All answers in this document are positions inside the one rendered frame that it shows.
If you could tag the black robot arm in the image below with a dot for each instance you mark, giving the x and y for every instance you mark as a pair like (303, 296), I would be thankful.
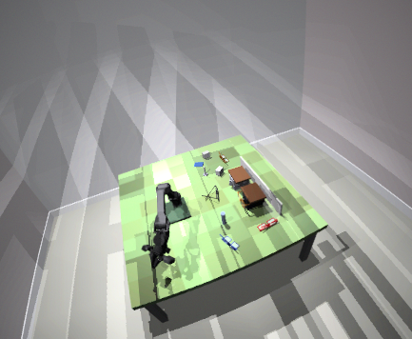
(161, 224)

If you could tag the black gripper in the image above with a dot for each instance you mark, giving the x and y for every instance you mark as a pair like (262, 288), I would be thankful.
(158, 251)

